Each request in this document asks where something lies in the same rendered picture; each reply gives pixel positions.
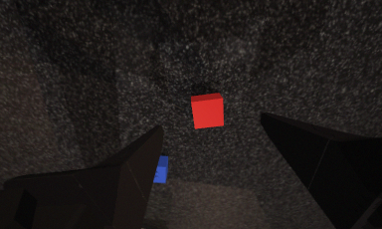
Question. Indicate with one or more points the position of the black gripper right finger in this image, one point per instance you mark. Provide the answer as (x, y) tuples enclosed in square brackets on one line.
[(341, 170)]

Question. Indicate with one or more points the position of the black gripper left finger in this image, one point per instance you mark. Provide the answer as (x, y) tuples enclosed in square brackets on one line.
[(116, 190)]

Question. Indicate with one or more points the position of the blue block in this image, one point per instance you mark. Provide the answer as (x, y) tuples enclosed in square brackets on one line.
[(161, 170)]

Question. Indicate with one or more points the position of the red block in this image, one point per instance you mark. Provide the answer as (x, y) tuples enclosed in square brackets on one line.
[(207, 110)]

